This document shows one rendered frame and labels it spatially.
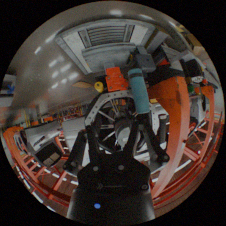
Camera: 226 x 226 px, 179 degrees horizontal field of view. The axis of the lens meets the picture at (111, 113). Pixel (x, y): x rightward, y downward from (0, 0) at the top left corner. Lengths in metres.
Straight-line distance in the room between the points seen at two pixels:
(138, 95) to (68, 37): 0.67
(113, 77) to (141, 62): 0.32
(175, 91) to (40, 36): 1.15
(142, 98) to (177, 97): 0.34
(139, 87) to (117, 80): 0.18
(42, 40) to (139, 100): 0.90
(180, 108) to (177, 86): 0.16
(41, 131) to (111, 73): 2.53
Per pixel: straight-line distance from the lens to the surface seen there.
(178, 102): 0.64
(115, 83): 0.50
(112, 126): 0.62
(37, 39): 0.82
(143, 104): 0.40
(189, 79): 0.50
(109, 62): 0.76
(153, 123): 0.61
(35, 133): 2.65
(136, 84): 0.41
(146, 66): 0.70
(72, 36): 0.69
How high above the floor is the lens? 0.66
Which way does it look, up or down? 7 degrees up
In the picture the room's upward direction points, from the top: 169 degrees clockwise
